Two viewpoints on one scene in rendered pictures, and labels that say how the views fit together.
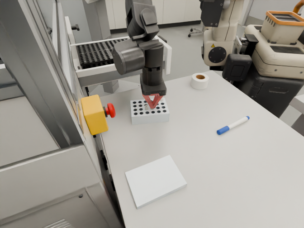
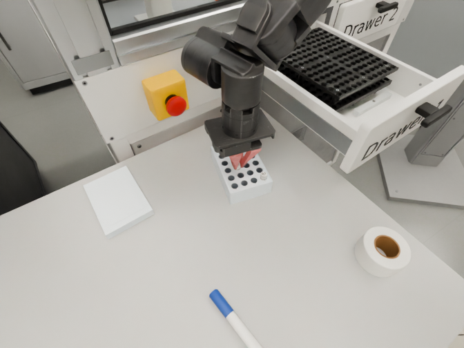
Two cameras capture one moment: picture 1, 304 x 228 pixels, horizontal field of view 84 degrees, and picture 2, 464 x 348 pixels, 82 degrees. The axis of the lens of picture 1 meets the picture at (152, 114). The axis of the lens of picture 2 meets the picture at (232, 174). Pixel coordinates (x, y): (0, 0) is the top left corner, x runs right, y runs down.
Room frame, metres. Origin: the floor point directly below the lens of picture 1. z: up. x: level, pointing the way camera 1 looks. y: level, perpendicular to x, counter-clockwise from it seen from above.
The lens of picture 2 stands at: (0.35, -0.32, 1.20)
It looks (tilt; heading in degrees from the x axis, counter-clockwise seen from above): 52 degrees down; 79
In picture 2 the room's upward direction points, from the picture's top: straight up
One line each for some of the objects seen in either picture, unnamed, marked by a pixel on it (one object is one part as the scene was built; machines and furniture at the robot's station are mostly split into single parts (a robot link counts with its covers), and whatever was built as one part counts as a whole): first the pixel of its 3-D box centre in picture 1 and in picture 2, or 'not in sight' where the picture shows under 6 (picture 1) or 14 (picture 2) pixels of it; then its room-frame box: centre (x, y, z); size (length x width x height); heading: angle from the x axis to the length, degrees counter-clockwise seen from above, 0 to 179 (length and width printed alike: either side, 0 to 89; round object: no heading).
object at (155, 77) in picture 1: (152, 75); (239, 117); (0.42, 0.00, 0.92); 0.10 x 0.07 x 0.07; 9
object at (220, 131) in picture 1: (233, 124); (243, 332); (0.37, -0.27, 0.77); 0.14 x 0.02 x 0.02; 119
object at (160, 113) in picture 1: (149, 110); (239, 168); (0.43, 0.01, 0.78); 0.12 x 0.08 x 0.04; 98
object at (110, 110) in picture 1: (109, 111); (175, 104); (0.32, 0.11, 0.88); 0.04 x 0.03 x 0.04; 23
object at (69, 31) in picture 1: (71, 35); (371, 15); (0.90, 0.41, 0.87); 0.29 x 0.02 x 0.11; 23
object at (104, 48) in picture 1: (108, 57); (323, 70); (0.65, 0.18, 0.87); 0.22 x 0.18 x 0.06; 113
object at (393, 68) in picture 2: not in sight; (366, 81); (0.69, 0.08, 0.90); 0.18 x 0.02 x 0.01; 23
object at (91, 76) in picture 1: (106, 58); (320, 70); (0.65, 0.18, 0.86); 0.40 x 0.26 x 0.06; 113
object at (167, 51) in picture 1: (153, 48); (405, 118); (0.73, -0.01, 0.87); 0.29 x 0.02 x 0.11; 23
